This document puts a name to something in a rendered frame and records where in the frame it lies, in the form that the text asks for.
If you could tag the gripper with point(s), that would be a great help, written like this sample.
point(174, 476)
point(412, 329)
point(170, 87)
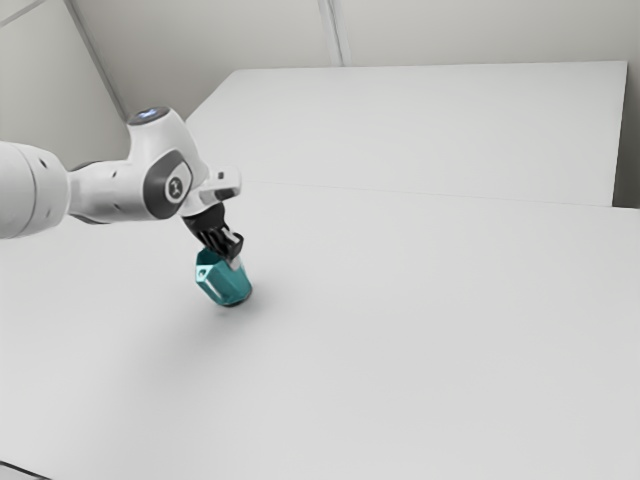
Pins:
point(207, 226)

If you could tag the teal faceted mug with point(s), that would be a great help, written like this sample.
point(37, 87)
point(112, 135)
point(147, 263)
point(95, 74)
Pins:
point(224, 282)

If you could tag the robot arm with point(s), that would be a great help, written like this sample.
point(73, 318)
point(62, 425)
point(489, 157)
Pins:
point(135, 175)

